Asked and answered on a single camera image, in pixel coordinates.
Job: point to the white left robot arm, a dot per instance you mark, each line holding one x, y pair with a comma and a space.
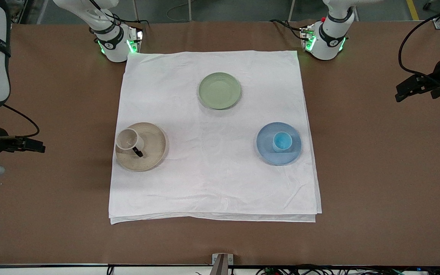
329, 38

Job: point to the metal frame leg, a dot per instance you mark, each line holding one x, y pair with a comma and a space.
190, 9
292, 9
136, 9

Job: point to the metal table edge bracket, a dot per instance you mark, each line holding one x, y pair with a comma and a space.
222, 263

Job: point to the blue plate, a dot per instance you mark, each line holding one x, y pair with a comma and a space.
267, 152

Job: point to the white cloth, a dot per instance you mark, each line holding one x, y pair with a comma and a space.
216, 183

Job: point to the gray beige plate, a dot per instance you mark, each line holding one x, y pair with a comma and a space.
153, 147

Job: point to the green plate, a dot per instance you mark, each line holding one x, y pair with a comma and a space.
220, 91

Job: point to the blue cup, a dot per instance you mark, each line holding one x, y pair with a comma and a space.
282, 142

